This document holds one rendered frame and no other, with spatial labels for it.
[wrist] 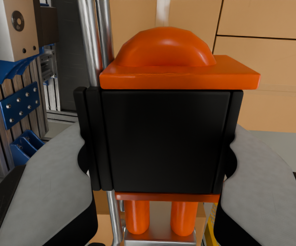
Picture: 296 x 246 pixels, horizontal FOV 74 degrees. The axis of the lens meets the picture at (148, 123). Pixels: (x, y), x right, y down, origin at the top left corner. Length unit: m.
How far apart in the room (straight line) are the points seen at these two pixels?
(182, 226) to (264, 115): 0.88
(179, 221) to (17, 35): 0.41
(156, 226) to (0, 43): 0.39
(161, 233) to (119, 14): 0.74
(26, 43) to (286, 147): 1.87
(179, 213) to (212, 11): 0.74
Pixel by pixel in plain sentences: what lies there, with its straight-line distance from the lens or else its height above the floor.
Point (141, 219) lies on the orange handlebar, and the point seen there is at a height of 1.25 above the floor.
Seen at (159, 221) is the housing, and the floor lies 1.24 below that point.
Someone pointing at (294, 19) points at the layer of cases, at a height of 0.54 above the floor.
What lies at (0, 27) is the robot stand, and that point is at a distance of 0.45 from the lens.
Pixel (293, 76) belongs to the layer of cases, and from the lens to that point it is 1.01.
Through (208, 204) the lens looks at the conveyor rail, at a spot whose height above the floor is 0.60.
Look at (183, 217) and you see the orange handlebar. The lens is 0.18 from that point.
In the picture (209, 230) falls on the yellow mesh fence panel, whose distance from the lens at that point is 1.59.
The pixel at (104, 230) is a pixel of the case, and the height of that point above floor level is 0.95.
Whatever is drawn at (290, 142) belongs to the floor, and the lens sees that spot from 1.96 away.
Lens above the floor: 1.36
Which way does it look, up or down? 61 degrees down
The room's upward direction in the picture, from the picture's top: 175 degrees counter-clockwise
